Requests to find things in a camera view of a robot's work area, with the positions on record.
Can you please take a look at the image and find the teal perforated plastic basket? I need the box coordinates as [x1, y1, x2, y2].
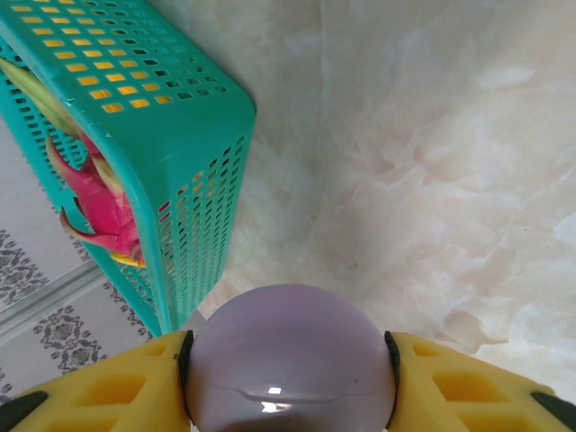
[0, 0, 257, 338]

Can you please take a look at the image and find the yellow banana bunch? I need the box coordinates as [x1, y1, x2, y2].
[11, 3, 175, 113]

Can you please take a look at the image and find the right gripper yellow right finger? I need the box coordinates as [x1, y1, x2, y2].
[382, 330, 576, 432]

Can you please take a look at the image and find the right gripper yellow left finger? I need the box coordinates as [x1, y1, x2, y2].
[0, 329, 197, 432]

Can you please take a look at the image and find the pink dragon fruit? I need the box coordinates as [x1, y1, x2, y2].
[0, 57, 148, 269]

